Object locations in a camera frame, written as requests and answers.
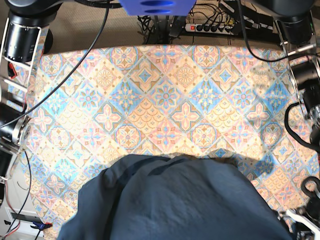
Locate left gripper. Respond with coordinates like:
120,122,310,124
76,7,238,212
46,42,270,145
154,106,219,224
301,176,320,240

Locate dark navy t-shirt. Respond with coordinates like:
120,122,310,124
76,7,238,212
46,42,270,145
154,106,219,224
58,154,291,240

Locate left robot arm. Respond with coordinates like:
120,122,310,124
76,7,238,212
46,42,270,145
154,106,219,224
253,0,320,240

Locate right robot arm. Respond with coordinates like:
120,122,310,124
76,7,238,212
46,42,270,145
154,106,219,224
0,0,63,200

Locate patterned colourful tablecloth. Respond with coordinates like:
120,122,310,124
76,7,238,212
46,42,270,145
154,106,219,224
20,45,319,240

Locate blue clamp lower left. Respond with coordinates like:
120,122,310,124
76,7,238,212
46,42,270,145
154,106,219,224
3,219,53,238

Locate white power strip red switch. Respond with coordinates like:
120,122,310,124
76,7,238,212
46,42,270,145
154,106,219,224
184,23,233,35

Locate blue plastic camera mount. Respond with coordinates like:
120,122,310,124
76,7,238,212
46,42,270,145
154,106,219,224
119,0,196,16

